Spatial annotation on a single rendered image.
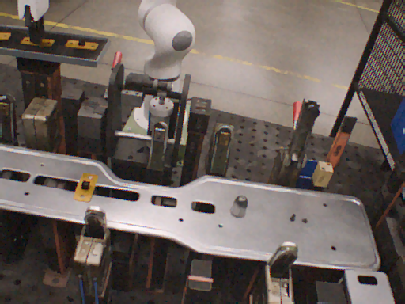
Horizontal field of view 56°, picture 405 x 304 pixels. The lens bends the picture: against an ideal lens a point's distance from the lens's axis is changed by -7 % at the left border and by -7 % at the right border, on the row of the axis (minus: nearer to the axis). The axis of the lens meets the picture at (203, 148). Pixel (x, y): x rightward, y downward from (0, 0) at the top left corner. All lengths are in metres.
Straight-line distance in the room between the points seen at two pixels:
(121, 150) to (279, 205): 0.42
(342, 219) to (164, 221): 0.42
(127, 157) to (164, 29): 0.37
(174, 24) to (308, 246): 0.68
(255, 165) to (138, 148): 0.56
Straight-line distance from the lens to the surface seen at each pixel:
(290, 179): 1.03
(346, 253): 0.93
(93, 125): 1.00
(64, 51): 1.10
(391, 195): 1.15
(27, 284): 1.14
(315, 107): 0.90
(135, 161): 1.04
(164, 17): 1.18
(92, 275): 0.78
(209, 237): 0.85
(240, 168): 1.48
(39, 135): 1.02
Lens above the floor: 1.66
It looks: 39 degrees down
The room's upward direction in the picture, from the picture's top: 11 degrees clockwise
